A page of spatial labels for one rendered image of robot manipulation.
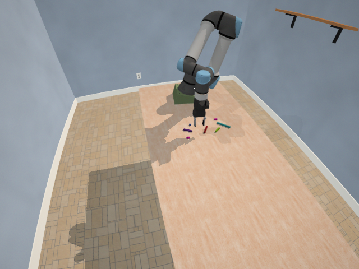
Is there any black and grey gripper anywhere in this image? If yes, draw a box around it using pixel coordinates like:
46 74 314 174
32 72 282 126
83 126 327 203
192 92 210 127

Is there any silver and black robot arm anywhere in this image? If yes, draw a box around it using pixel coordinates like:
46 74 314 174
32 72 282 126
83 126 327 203
177 11 242 95

